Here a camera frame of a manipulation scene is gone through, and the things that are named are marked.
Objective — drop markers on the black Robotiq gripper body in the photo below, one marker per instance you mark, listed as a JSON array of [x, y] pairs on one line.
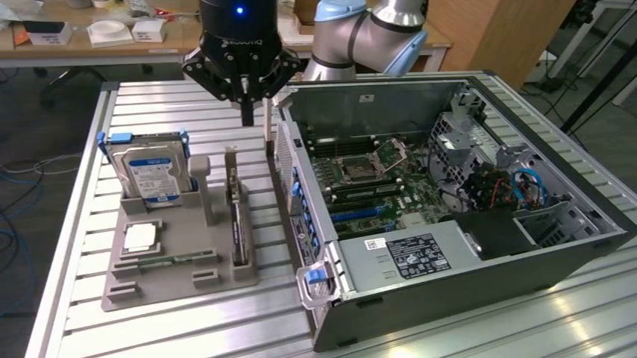
[[240, 30]]

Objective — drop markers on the low-profile NVIDIA graphics card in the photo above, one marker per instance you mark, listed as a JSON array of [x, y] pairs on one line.
[[239, 231]]

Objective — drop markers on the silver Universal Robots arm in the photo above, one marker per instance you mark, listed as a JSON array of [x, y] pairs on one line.
[[338, 37]]

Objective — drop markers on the white paper label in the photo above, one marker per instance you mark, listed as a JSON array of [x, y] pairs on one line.
[[163, 50]]

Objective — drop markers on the white cardboard box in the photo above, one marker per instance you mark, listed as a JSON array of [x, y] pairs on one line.
[[148, 31]]

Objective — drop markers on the white round holder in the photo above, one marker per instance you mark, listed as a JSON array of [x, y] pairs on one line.
[[110, 35]]

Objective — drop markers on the wooden desk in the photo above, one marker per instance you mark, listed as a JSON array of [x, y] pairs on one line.
[[75, 52]]

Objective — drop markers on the metal socket cover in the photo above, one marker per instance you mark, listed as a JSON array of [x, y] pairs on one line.
[[398, 141]]

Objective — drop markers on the CPU socket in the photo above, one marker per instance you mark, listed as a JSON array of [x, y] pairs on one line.
[[359, 169]]

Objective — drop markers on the black office chair base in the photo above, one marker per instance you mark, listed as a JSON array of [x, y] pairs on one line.
[[48, 97]]

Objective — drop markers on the white box with black lid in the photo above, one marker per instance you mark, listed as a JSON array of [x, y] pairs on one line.
[[49, 37]]

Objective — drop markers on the green RAM stick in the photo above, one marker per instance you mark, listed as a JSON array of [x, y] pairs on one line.
[[171, 259], [366, 194]]

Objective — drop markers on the perforated metal drive cage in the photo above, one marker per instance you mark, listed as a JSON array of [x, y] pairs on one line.
[[453, 141]]

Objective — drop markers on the blue expansion slot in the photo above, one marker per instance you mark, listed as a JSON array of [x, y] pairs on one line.
[[355, 214]]

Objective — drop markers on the green motherboard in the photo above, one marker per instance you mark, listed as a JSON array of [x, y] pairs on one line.
[[415, 188]]

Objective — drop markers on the grey parts rack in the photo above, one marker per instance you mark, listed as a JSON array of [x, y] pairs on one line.
[[184, 231]]

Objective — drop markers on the clear plastic bag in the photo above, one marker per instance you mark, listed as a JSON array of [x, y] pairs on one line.
[[15, 15]]

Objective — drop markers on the silver CPU chip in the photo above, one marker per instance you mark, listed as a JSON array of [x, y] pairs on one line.
[[140, 237]]

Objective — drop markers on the wooden cabinet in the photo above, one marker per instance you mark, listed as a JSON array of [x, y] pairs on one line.
[[517, 44]]

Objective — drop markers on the white floor bin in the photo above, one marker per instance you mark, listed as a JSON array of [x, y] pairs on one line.
[[540, 67]]

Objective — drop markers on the grey power supply unit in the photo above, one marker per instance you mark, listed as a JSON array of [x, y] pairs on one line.
[[363, 268]]

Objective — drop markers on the blue case release latch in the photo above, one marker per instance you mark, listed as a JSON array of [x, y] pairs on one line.
[[315, 277]]

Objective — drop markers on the black tripod stand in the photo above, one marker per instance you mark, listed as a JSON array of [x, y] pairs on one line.
[[569, 125]]

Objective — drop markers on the metal disk bay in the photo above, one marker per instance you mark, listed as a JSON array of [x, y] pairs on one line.
[[557, 220]]

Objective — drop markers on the black open PC case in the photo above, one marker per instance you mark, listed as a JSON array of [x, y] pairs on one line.
[[447, 309]]

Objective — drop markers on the hard disk with blue bracket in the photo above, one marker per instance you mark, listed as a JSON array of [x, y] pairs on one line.
[[150, 175]]

